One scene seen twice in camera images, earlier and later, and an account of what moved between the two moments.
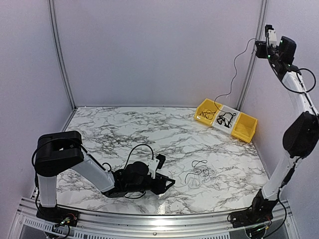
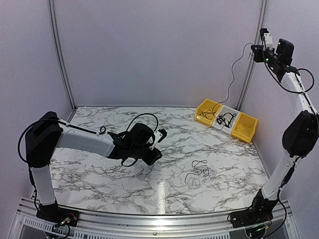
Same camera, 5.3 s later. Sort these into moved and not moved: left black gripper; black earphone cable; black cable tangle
Moved: left black gripper
Not moved: black earphone cable; black cable tangle
